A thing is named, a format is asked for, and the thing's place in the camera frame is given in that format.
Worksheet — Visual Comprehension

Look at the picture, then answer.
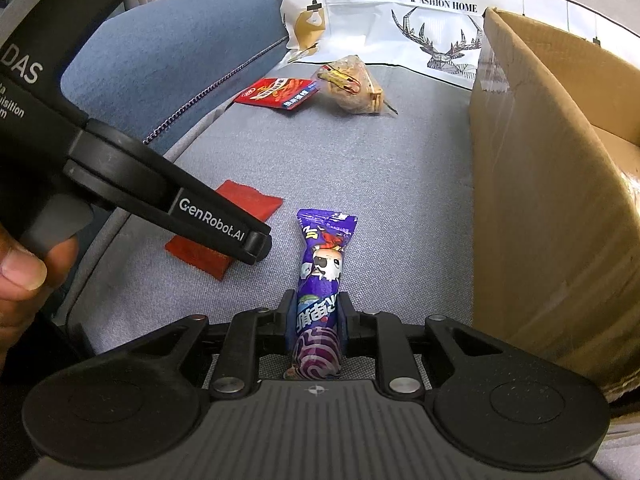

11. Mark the purple candy packet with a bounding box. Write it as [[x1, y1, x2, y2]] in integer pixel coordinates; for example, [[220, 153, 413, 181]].
[[284, 208, 360, 382]]

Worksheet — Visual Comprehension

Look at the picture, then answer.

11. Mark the brown cardboard box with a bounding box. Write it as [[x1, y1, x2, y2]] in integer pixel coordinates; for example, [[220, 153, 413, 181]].
[[467, 6, 640, 406]]

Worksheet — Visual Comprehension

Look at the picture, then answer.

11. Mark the clear-wrapped brown pastry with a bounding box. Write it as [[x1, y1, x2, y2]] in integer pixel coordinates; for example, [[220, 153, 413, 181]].
[[315, 55, 399, 117]]

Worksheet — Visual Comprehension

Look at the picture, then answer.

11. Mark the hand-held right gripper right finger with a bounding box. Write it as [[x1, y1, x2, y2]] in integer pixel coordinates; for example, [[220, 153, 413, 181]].
[[339, 292, 527, 397]]

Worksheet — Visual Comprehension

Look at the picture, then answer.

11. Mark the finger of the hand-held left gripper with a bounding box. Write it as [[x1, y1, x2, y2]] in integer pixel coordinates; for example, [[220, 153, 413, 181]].
[[159, 166, 274, 265]]

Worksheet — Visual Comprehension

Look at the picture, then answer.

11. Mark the blue fabric cushion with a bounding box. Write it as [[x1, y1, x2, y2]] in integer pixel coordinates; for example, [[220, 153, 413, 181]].
[[57, 0, 292, 157]]

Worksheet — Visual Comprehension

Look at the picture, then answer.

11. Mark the plain red snack packet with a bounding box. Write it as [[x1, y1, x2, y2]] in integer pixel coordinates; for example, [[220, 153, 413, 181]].
[[165, 179, 284, 282]]

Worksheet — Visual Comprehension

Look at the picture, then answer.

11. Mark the grey deer print sheet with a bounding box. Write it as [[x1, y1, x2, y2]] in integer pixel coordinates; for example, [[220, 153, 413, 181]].
[[232, 0, 640, 95]]

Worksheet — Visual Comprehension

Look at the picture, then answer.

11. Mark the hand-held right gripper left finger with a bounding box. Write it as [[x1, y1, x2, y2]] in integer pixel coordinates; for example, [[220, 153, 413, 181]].
[[110, 289, 297, 402]]

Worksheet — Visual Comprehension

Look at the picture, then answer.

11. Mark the person's left hand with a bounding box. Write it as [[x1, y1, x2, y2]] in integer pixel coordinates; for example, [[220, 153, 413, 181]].
[[0, 222, 82, 376]]

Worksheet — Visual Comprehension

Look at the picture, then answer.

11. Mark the red printed snack packet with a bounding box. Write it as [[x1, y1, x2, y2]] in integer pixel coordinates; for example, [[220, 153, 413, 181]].
[[234, 77, 321, 116]]

